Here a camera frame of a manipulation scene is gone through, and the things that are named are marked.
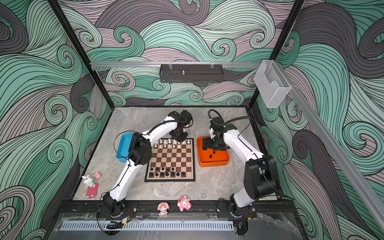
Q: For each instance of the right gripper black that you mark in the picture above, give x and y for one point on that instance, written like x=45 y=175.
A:
x=208 y=141

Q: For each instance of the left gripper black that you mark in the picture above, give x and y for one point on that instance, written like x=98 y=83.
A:
x=182 y=139

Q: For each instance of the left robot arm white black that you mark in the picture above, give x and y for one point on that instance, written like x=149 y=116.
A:
x=140 y=153

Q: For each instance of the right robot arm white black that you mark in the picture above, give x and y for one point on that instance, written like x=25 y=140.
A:
x=260 y=174

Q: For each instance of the orange plastic tray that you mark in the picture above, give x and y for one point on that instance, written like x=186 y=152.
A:
x=213 y=157

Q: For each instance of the folding chessboard brown cream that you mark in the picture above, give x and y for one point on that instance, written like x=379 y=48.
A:
x=172 y=161

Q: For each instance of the blue plastic tray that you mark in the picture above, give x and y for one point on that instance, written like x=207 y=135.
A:
x=123 y=149

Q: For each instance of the pink pig plush figurine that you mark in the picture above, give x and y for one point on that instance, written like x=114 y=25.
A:
x=184 y=203

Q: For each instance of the pink hooded doll figurine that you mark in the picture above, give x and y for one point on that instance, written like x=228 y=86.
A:
x=163 y=208

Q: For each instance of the small pink cube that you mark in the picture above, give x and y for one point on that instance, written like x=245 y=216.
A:
x=97 y=175

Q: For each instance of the white bunny figurine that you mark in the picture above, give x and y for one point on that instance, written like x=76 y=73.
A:
x=88 y=182

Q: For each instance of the pink flat phone toy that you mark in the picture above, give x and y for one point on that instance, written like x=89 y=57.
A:
x=92 y=191

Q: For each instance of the black perforated wall shelf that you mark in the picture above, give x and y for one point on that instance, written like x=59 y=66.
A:
x=196 y=74

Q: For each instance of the clear acrylic wall holder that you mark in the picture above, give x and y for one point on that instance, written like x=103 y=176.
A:
x=272 y=82

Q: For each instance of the aluminium rail back wall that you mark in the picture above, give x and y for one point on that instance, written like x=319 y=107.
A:
x=138 y=64

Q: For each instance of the aluminium rail wall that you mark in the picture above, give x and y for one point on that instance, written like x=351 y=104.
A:
x=307 y=102
x=138 y=64

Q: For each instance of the aluminium rail right wall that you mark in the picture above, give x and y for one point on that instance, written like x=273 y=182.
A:
x=307 y=102

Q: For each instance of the white slotted cable duct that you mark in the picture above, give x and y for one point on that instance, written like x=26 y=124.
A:
x=150 y=226

